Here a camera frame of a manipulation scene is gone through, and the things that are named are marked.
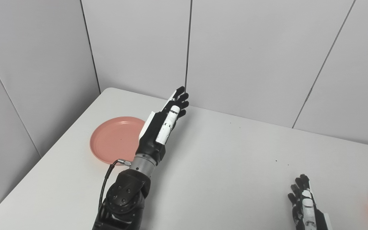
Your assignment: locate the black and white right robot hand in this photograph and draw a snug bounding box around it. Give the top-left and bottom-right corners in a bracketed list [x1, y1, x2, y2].
[288, 174, 331, 230]

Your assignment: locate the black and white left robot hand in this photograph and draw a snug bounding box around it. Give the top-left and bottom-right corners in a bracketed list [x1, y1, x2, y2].
[135, 86, 189, 166]

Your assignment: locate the pink round plate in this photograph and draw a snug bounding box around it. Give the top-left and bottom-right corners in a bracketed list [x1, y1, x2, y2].
[90, 117, 146, 165]

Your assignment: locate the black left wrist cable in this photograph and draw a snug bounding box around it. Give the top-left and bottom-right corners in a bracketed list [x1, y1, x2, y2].
[98, 159, 132, 218]

